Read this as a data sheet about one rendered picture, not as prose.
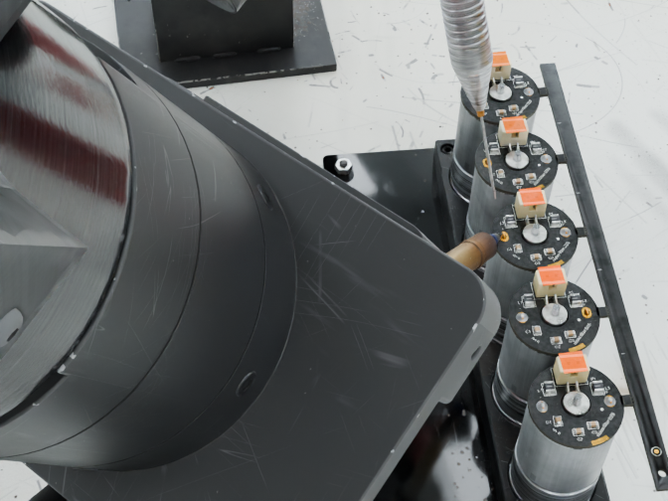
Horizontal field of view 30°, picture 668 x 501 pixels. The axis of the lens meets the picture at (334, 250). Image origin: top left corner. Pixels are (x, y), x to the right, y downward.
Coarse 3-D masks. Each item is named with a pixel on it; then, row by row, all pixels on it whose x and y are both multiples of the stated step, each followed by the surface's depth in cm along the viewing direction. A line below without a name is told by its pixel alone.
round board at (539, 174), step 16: (480, 144) 38; (496, 144) 38; (528, 144) 38; (544, 144) 38; (480, 160) 38; (496, 160) 38; (480, 176) 37; (496, 176) 37; (512, 176) 37; (528, 176) 37; (544, 176) 37; (512, 192) 37
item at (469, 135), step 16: (496, 96) 39; (512, 96) 39; (464, 112) 39; (464, 128) 40; (480, 128) 39; (496, 128) 39; (528, 128) 39; (464, 144) 40; (464, 160) 41; (464, 176) 41; (464, 192) 42
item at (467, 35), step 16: (448, 0) 31; (464, 0) 31; (480, 0) 31; (448, 16) 31; (464, 16) 31; (480, 16) 31; (448, 32) 32; (464, 32) 31; (480, 32) 31; (448, 48) 32; (464, 48) 32; (480, 48) 32; (464, 64) 32; (480, 64) 32
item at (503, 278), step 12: (528, 228) 36; (540, 228) 36; (528, 240) 36; (540, 240) 36; (492, 264) 36; (504, 264) 36; (564, 264) 36; (492, 276) 37; (504, 276) 36; (516, 276) 36; (528, 276) 36; (492, 288) 37; (504, 288) 36; (516, 288) 36; (504, 300) 37; (504, 312) 37; (504, 324) 38
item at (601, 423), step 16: (592, 368) 33; (544, 384) 33; (592, 384) 33; (608, 384) 33; (528, 400) 33; (544, 400) 33; (560, 400) 33; (592, 400) 33; (544, 416) 32; (560, 416) 32; (592, 416) 32; (608, 416) 32; (544, 432) 32; (560, 432) 32; (576, 432) 32; (592, 432) 32; (608, 432) 32
